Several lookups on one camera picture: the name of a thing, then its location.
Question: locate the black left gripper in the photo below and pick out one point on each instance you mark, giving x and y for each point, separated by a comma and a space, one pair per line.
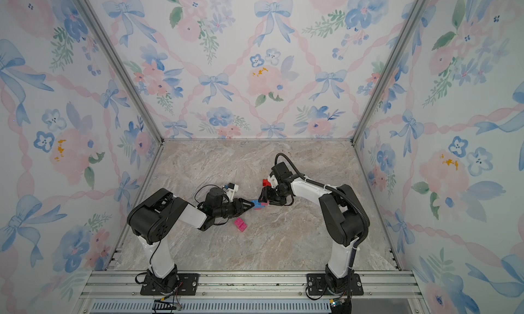
237, 203

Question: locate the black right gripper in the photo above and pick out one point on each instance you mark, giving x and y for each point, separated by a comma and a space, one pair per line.
266, 192

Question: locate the blue lego brick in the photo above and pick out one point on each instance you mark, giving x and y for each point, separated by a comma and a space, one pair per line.
257, 205

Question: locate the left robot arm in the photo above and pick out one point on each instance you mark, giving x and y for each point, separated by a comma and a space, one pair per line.
152, 221

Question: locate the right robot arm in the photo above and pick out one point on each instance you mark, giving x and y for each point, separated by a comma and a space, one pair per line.
345, 219

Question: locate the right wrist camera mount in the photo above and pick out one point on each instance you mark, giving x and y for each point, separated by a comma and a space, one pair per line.
272, 181

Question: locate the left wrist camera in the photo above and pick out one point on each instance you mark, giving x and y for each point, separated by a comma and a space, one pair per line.
230, 190

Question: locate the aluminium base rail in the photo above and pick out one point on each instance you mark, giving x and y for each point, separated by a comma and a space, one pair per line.
252, 292

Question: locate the aluminium corner post left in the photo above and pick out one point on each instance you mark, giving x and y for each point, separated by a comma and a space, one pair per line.
95, 25

